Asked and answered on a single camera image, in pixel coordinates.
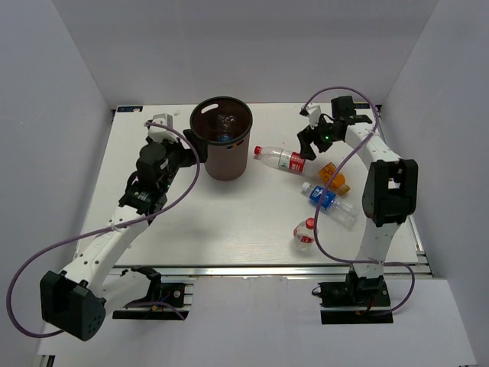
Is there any blue table sticker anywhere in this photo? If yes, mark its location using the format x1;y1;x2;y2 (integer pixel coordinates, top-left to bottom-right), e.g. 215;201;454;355
116;106;143;113
354;102;370;109

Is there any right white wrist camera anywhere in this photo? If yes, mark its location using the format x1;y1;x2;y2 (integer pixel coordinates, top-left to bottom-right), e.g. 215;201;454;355
300;103;322;132

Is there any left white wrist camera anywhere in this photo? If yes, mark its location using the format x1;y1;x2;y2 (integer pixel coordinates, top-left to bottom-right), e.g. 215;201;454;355
144;113;178;143

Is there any clear bottle blue label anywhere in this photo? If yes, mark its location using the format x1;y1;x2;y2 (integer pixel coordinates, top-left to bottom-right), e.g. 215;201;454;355
213;114;237;143

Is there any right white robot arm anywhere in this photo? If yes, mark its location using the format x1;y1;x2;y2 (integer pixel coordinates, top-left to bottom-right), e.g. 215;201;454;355
297;96;418;305

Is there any small upright red-cap bottle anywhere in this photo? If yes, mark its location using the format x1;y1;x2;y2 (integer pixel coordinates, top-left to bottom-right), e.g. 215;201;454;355
293;218;316;250

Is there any right blue table sticker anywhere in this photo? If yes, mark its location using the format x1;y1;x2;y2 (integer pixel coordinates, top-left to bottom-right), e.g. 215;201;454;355
354;102;370;109

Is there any brown plastic waste bin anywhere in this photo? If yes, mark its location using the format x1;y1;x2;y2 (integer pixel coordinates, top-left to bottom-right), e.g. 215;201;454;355
189;96;253;180

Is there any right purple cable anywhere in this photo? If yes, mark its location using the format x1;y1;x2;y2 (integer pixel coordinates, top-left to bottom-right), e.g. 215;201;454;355
300;86;417;318

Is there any left blue table sticker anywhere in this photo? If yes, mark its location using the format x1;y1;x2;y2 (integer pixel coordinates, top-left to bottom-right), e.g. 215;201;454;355
116;106;143;113

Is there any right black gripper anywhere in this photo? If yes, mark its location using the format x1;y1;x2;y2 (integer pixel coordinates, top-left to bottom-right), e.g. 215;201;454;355
297;114;341;161

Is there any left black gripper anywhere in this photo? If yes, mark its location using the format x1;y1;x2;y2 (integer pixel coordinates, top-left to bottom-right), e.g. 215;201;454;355
156;129;208;192

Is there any lying orange juice bottle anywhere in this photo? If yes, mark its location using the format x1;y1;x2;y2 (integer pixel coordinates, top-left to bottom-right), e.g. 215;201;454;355
318;162;351;196

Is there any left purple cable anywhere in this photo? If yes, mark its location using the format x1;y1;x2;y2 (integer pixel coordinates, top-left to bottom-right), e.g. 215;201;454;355
5;122;202;339

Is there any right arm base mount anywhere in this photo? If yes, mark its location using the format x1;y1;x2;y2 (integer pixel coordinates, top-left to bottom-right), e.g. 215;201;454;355
312;281;393;325

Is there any clear bottle red label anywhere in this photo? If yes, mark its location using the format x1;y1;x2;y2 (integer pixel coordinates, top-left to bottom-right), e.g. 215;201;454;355
254;146;306;174

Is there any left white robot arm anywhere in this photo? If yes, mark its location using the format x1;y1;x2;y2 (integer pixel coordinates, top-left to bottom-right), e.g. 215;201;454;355
40;127;208;341

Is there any Pocari Sweat blue bottle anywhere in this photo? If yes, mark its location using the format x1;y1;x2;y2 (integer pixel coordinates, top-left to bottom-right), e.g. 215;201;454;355
301;182;358;229

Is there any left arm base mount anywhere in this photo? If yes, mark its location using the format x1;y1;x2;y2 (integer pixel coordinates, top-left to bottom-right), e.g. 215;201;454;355
112;266;194;321

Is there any purple cable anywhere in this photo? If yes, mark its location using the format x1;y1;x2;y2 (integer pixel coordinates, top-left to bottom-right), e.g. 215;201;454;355
300;86;417;318
5;122;202;339

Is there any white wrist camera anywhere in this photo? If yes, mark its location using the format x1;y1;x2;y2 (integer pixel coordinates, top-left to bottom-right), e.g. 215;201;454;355
144;113;178;143
300;103;322;132

